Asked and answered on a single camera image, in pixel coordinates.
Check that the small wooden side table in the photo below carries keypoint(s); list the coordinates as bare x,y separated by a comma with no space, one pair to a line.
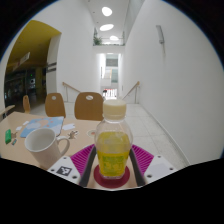
6,110

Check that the wooden stair handrail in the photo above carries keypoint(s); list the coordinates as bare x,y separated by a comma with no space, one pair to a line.
70,87
132,89

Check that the white ceramic mug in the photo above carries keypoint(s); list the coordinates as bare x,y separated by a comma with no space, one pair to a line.
41,146

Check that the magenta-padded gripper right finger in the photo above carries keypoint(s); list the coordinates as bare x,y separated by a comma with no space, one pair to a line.
160,166

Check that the group of round ceiling lights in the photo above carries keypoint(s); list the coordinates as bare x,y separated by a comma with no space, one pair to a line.
106,11

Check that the small bunch of keys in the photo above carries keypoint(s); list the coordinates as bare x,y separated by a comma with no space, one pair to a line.
73,134

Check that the colourful printed paper sheet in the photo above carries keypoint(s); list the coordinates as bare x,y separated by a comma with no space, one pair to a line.
41,126

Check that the clear bottle with yellow drink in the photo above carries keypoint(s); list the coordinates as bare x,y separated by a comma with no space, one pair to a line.
113,150

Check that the wooden chair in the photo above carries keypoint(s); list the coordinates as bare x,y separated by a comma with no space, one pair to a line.
55,105
88,108
26,104

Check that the dark shop shelf unit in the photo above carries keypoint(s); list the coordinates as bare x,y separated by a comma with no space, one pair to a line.
20,86

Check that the small white paper piece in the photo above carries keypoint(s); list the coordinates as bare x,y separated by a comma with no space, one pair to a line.
68,127
18,128

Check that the green potted plant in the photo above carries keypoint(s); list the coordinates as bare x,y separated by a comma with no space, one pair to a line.
97,40

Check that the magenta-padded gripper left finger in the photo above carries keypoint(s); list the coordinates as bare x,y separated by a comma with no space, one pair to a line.
65,170

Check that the round paper sticker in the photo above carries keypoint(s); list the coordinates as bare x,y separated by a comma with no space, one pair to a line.
91,133

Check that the hanging white sign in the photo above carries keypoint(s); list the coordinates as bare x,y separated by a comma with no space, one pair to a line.
21,61

